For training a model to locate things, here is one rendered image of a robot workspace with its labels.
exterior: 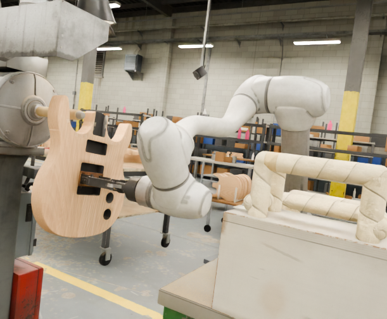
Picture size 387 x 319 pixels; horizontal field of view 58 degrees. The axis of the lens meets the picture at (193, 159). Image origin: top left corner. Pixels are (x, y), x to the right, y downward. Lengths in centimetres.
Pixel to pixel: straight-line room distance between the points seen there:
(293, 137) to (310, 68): 1111
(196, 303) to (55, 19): 76
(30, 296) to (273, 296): 122
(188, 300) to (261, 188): 25
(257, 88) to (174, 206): 56
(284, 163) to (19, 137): 93
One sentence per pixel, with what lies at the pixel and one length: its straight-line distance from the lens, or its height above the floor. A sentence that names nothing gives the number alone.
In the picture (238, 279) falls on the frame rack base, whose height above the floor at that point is 100.
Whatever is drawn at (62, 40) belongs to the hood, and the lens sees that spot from 101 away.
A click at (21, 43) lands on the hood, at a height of 142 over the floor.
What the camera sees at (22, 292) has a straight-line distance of 162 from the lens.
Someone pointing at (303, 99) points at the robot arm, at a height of 139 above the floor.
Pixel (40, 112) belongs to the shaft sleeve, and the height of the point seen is 125.
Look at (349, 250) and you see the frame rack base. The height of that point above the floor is 109.
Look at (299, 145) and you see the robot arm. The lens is 130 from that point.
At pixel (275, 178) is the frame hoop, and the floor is 116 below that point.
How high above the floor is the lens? 121
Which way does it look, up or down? 3 degrees down
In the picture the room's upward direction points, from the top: 7 degrees clockwise
